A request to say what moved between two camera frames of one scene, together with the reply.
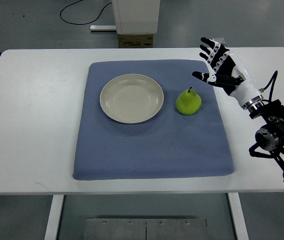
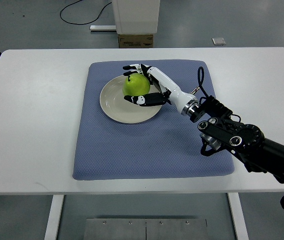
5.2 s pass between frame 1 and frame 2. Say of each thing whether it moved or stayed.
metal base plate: stayed
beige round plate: stayed
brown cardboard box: stayed
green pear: moved
